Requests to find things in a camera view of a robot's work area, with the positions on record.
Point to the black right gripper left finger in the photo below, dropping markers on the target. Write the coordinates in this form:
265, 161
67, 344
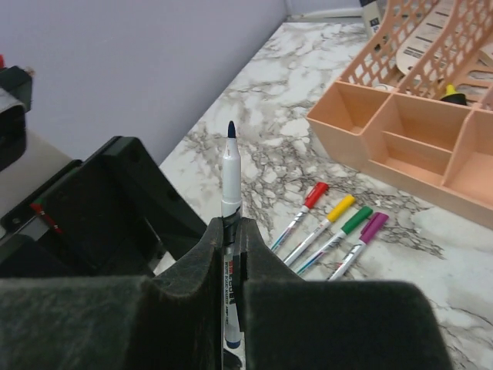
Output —
172, 321

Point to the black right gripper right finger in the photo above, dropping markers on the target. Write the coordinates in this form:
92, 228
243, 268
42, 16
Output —
291, 323

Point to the white pen green end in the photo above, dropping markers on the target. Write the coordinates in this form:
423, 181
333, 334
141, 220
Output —
314, 257

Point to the black grey stapler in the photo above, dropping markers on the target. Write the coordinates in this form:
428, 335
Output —
371, 15

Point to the orange plastic desk organizer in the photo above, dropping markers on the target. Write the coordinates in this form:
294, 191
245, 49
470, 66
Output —
399, 131

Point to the yellow pen cap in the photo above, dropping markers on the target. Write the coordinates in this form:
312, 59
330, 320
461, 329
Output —
340, 208

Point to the yellow highlighter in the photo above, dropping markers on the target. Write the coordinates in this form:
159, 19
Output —
453, 96

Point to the magenta pen cap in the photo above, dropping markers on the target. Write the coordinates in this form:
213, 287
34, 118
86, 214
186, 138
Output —
376, 222

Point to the green pen cap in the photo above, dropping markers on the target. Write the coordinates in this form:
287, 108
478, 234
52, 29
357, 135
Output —
358, 218

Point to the red pen cap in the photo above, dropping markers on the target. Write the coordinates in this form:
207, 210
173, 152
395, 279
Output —
314, 195

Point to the white pen blue end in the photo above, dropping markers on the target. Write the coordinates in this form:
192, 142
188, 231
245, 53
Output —
231, 207

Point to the white pen yellow end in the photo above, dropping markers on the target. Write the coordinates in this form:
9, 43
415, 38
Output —
301, 247

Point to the white pen red end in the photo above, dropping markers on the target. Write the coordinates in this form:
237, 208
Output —
290, 228

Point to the white pen magenta end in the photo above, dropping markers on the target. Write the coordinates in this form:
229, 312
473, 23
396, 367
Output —
348, 260

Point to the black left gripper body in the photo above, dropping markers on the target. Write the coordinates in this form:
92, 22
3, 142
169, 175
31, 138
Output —
112, 214

